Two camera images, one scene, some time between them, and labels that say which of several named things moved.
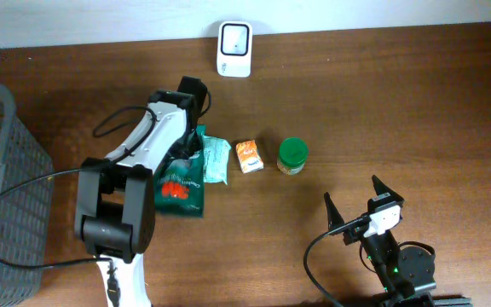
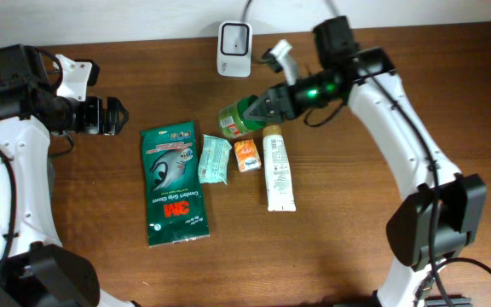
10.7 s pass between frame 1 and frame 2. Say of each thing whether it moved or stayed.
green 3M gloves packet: moved
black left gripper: moved
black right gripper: moved
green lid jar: moved
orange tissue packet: stayed
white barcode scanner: stayed
